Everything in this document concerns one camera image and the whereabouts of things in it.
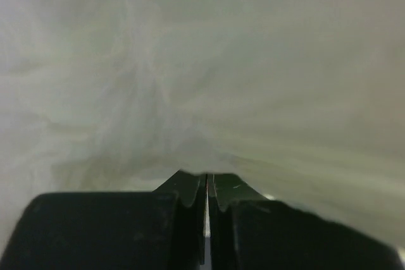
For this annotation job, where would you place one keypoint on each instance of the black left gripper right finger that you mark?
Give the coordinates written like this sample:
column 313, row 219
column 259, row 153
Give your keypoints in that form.
column 249, row 231

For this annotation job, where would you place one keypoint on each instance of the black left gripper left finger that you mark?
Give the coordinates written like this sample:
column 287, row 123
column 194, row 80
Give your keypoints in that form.
column 162, row 229

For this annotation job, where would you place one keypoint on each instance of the light green plastic bag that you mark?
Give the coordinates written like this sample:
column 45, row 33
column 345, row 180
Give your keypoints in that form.
column 303, row 99

